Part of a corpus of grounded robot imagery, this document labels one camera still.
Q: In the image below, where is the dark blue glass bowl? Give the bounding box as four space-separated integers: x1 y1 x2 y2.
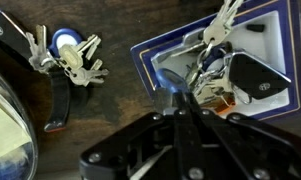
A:
0 64 39 180

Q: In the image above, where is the yellow paper note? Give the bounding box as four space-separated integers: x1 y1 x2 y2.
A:
0 93 32 164

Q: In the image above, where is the key bunch with black fob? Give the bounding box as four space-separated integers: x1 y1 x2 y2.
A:
156 0 293 108

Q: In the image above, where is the blue white square plate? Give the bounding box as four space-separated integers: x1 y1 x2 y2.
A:
129 0 301 122

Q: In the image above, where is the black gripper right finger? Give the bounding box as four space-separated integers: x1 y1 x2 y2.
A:
188 99 301 180

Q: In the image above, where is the key bunch with black strap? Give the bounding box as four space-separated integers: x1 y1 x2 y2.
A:
0 9 110 134

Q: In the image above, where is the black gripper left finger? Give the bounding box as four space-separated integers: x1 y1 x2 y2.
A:
79 87 191 180

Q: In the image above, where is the dark wooden console table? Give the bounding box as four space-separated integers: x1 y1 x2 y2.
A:
0 0 301 180

